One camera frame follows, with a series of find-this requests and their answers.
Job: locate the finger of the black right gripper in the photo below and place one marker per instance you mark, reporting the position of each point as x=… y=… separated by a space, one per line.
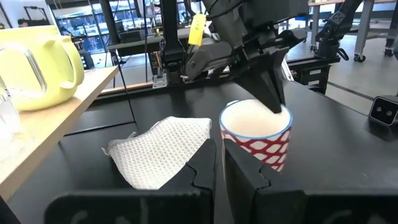
x=264 y=81

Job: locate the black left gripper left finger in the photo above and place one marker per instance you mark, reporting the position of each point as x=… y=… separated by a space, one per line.
x=199 y=174

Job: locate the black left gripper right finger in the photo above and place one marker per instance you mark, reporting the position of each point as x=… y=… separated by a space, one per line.
x=242 y=174

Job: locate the red white patterned mug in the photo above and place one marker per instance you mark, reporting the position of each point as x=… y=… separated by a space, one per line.
x=273 y=146

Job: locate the yellow mug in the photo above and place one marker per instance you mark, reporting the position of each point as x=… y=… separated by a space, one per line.
x=46 y=71

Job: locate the clear glass mug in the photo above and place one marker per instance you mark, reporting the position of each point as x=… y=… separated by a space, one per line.
x=7 y=115

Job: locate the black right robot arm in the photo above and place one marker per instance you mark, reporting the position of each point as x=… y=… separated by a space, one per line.
x=230 y=15

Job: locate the yellow tag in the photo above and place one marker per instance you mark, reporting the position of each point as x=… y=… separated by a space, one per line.
x=197 y=29

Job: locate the white waffle cloth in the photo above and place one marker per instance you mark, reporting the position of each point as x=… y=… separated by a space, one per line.
x=161 y=152

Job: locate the metal workbench with casters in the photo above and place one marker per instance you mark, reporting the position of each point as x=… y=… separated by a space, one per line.
x=367 y=18

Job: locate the person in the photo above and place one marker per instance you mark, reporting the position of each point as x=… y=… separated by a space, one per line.
x=22 y=22

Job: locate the small black table camera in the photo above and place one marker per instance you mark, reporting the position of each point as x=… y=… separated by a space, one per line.
x=385 y=110

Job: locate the wooden shelf with black frame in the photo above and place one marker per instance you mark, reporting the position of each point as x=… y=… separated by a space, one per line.
x=62 y=124

